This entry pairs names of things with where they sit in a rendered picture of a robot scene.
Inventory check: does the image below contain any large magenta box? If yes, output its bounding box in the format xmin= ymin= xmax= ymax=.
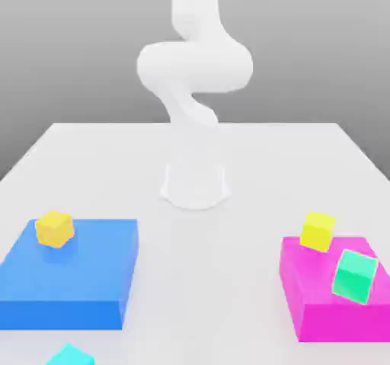
xmin=279 ymin=235 xmax=390 ymax=344

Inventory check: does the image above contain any small cyan cube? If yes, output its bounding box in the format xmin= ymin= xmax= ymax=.
xmin=44 ymin=342 xmax=96 ymax=365

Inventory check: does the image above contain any small green cube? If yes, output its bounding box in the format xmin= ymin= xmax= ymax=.
xmin=331 ymin=248 xmax=379 ymax=306

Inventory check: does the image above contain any small yellow cube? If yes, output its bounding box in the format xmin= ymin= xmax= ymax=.
xmin=299 ymin=210 xmax=337 ymax=254

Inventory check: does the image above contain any large blue box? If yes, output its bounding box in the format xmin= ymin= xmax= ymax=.
xmin=0 ymin=218 xmax=139 ymax=331

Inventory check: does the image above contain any small orange cube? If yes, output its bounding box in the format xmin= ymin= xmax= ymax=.
xmin=34 ymin=210 xmax=75 ymax=249

